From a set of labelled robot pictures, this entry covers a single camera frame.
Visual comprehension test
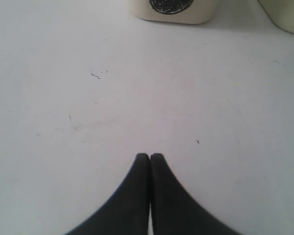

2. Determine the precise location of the cream bin with triangle mark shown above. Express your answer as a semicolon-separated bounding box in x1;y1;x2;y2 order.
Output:
258;0;294;34

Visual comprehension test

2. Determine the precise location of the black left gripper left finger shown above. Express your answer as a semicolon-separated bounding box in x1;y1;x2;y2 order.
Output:
68;153;150;235

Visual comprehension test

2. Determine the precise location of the cream bin with circle mark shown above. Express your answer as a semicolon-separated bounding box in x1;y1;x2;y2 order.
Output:
126;0;219;24

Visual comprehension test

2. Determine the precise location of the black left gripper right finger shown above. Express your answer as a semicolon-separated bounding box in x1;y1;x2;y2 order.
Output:
150;153;238;235

